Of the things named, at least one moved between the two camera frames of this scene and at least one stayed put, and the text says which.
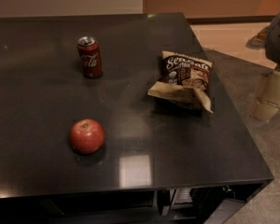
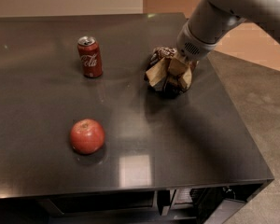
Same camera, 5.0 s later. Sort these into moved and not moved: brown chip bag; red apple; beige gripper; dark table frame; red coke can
Moved: beige gripper; brown chip bag
Not moved: red apple; red coke can; dark table frame
